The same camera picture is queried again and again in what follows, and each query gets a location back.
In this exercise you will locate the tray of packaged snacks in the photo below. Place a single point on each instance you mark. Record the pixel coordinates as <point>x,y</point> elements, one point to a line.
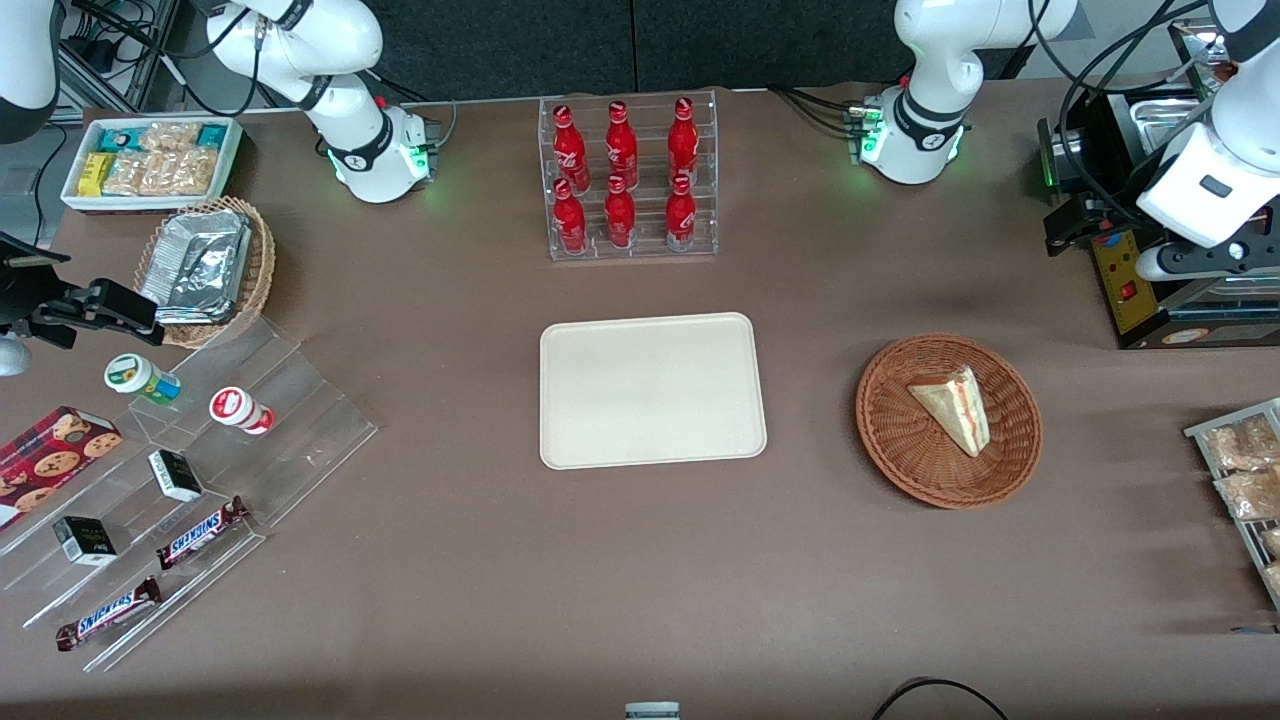
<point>1200,432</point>

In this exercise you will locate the brown round wicker basket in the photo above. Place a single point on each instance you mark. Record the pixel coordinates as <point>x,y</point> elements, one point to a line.
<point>900,440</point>

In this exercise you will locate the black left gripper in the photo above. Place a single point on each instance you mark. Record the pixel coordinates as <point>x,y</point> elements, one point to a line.
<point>1092,212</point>

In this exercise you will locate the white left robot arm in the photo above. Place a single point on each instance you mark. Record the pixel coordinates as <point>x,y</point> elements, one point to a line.
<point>930,60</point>

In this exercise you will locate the clear acrylic bottle rack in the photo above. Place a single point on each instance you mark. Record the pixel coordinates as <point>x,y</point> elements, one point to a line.
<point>650,255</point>

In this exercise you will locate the clear bag of crackers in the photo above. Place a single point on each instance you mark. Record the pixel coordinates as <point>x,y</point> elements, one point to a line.
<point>185,172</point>
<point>130,173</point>
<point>170,136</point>

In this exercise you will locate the white rectangular snack bin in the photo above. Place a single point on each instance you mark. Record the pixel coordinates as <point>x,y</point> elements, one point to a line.
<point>75,195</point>

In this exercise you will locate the black food warmer machine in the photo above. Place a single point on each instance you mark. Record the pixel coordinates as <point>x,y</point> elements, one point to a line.
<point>1130,300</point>

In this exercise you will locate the triangular sandwich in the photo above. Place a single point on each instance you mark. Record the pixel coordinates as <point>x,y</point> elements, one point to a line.
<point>955,405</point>

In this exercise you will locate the teal snack packet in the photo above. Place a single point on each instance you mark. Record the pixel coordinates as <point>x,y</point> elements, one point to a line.
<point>211,136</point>
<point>120,138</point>

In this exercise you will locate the red cola bottle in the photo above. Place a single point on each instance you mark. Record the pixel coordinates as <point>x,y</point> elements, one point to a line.
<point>620,215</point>
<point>570,150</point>
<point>621,145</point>
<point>680,215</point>
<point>683,140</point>
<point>570,220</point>

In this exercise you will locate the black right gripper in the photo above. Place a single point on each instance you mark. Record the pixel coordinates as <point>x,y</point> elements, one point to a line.
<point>22,292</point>

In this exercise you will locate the metal equipment frame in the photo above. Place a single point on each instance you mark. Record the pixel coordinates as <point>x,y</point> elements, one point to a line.
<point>110,60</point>

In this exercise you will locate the steel warmer pan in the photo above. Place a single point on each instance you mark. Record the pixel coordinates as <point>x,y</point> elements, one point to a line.
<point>1165,120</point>

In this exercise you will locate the clear bag of nuts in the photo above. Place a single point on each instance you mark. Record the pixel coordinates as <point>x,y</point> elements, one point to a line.
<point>1250,495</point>
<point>1240,445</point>

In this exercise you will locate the small white object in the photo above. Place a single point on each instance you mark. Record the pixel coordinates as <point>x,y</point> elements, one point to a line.
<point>652,711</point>

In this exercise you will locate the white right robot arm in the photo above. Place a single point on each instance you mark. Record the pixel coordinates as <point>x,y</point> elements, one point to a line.
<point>350,40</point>

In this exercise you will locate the beige plastic tray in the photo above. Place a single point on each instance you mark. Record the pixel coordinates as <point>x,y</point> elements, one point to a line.
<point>650,390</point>

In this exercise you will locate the green lidded yogurt cup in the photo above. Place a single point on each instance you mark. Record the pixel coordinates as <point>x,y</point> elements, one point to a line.
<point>130,375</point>

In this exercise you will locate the Snickers chocolate bar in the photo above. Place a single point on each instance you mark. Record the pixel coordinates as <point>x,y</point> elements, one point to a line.
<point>105,615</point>
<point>200,533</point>

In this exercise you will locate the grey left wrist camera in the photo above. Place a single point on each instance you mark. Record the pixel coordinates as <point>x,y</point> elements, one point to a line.
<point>1200,263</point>

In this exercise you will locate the stack of foil trays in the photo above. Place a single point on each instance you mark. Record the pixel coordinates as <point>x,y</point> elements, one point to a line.
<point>195,265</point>

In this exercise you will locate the small black carton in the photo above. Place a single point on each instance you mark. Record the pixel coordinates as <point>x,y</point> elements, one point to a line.
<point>175,475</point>
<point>85,540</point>

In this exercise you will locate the tan wicker basket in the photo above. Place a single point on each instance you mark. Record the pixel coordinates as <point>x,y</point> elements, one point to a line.
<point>258,270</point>

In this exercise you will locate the clear acrylic stepped display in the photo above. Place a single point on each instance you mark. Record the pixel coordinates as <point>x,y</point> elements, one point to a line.
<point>300,430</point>

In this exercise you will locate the red lidded yogurt cup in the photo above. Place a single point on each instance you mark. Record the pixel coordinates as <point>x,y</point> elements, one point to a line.
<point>232,407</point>

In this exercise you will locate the yellow snack bar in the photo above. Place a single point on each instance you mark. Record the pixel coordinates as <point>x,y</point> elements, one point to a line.
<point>95,175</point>

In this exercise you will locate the red cookie box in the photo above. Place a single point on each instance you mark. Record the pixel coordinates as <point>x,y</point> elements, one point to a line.
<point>50,460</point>

